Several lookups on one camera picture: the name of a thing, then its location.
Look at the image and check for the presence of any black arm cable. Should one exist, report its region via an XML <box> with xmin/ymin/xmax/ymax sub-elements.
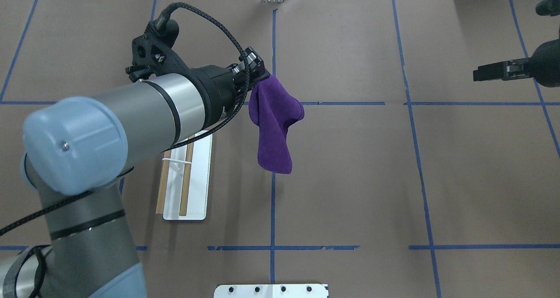
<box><xmin>0</xmin><ymin>2</ymin><xmax>251</xmax><ymax>237</ymax></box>

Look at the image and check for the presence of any white rack with wooden bar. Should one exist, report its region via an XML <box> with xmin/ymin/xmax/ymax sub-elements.
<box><xmin>156</xmin><ymin>136</ymin><xmax>213</xmax><ymax>221</ymax></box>

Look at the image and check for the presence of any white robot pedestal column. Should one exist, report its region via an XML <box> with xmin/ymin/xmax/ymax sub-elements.
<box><xmin>213</xmin><ymin>284</ymin><xmax>329</xmax><ymax>298</ymax></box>

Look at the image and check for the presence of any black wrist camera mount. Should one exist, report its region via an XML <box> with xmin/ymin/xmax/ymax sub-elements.
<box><xmin>125</xmin><ymin>20</ymin><xmax>192</xmax><ymax>83</ymax></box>

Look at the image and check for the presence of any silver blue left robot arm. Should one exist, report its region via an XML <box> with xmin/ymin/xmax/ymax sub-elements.
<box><xmin>1</xmin><ymin>40</ymin><xmax>270</xmax><ymax>298</ymax></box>

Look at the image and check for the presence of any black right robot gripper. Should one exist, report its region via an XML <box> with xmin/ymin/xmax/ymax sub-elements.
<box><xmin>473</xmin><ymin>0</ymin><xmax>560</xmax><ymax>88</ymax></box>

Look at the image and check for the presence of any purple towel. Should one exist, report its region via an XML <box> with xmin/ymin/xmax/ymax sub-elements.
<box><xmin>248</xmin><ymin>75</ymin><xmax>305</xmax><ymax>174</ymax></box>

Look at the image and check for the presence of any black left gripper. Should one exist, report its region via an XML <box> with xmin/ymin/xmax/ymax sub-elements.
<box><xmin>189</xmin><ymin>47</ymin><xmax>271</xmax><ymax>129</ymax></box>

